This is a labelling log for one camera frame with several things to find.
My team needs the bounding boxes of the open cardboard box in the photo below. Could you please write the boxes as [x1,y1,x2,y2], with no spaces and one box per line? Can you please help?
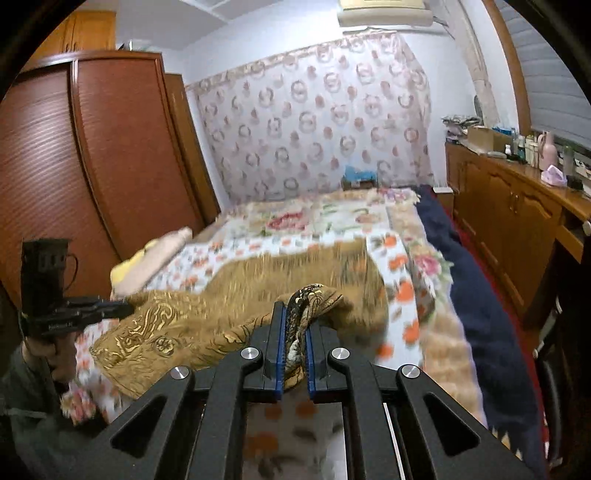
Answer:
[465,124,509,152]

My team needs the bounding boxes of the pink tissue holder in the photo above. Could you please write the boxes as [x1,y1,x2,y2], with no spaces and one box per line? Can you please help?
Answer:
[540,166,568,188]

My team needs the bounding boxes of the yellow plush toy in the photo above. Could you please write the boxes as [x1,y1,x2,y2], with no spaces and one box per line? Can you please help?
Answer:
[110,240,155,286]

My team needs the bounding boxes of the golden brown embroidered garment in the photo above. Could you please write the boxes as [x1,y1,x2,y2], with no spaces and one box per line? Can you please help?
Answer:
[89,240,389,400]

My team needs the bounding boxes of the grey window blinds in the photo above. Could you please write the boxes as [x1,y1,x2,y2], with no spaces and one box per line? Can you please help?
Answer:
[496,0,591,144]

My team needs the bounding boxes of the wooden overhead cabinet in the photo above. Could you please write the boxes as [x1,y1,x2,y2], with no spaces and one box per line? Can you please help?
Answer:
[21,10,117,72]

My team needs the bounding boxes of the navy blue blanket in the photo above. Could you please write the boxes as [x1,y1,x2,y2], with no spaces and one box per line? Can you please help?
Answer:
[414,185,552,480]

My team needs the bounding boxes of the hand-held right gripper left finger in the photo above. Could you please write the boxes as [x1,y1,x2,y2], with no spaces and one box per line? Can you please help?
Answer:
[48,301,287,480]

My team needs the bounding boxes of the white air conditioner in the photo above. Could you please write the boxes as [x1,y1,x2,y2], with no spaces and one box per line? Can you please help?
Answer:
[336,0,435,29]

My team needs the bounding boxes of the ring patterned curtain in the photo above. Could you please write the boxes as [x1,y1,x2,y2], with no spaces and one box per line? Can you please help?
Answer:
[185,32,435,206]

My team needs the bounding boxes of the pink bottle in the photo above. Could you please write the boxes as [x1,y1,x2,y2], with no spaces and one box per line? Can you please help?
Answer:
[537,131,558,171]

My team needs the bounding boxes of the orange fruit print bedsheet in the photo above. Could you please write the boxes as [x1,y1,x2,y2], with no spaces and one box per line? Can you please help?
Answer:
[60,228,437,480]

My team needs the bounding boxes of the floral blanket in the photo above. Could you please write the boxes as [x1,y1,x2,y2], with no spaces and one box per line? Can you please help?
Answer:
[215,186,488,428]

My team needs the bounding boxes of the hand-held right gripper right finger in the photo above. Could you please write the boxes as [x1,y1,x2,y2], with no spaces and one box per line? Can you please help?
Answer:
[305,323,525,480]

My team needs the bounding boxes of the person's left hand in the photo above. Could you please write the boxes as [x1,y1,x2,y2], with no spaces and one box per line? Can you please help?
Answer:
[22,333,78,385]

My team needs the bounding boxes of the brown box with blue items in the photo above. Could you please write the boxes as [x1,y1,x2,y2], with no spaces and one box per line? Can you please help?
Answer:
[341,165,378,191]

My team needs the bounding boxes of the row of small bottles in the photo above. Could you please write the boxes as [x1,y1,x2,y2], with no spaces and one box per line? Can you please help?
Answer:
[502,129,540,167]

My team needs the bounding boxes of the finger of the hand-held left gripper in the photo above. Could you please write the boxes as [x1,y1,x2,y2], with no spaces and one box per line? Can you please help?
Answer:
[95,298,136,320]

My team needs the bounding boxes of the pile of patterned cloths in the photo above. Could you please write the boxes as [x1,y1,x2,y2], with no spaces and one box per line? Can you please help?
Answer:
[441,113,482,137]

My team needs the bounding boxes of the wooden slatted wardrobe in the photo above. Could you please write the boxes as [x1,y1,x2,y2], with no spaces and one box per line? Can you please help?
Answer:
[0,50,221,319]

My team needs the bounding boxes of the person's left forearm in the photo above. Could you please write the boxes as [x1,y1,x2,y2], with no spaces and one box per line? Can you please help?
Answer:
[0,344,109,480]

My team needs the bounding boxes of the wooden sideboard cabinet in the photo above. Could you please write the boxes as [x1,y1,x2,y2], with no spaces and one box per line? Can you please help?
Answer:
[444,141,591,328]

